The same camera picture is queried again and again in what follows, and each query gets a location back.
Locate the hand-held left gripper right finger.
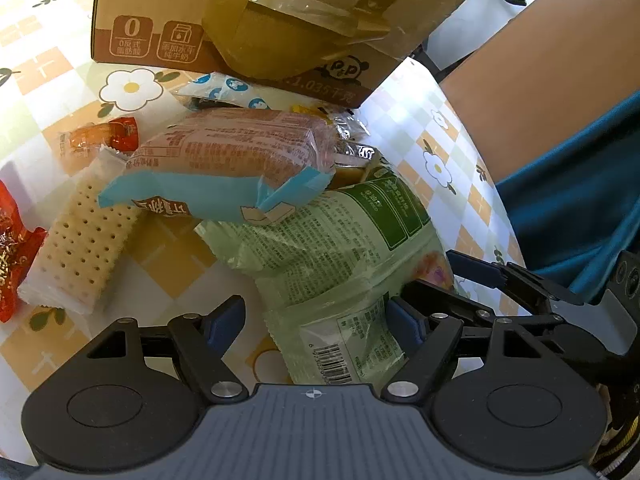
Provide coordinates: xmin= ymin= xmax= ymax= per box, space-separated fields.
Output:
xmin=381 ymin=296 xmax=550 ymax=404

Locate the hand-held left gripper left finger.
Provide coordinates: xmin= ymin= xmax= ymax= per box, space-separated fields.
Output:
xmin=65 ymin=295 xmax=250 ymax=404

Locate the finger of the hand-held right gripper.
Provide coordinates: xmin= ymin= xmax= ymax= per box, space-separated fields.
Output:
xmin=446 ymin=249 xmax=585 ymax=308
xmin=401 ymin=281 xmax=569 ymax=332

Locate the green snack bag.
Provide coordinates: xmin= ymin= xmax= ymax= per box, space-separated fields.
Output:
xmin=195 ymin=157 xmax=456 ymax=387

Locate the clear cracker packet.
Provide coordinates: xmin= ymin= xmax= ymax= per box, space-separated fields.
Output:
xmin=17 ymin=147 xmax=146 ymax=316

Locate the taped cardboard box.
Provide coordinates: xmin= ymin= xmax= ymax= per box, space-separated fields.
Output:
xmin=90 ymin=0 xmax=485 ymax=110

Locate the clear printed snack packet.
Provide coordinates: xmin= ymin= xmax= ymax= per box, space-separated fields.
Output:
xmin=327 ymin=110 xmax=382 ymax=172

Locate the pink bread packet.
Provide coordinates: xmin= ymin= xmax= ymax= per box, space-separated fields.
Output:
xmin=97 ymin=106 xmax=337 ymax=225

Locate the brown wooden panel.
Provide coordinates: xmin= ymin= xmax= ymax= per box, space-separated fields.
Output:
xmin=439 ymin=0 xmax=640 ymax=182

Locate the red snack packet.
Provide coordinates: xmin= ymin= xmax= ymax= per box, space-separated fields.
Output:
xmin=0 ymin=180 xmax=49 ymax=324

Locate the small orange candy packet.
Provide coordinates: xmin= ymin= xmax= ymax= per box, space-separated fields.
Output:
xmin=57 ymin=116 xmax=140 ymax=162

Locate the blue white snack packet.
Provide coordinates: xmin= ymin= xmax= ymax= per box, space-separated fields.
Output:
xmin=170 ymin=72 xmax=274 ymax=112

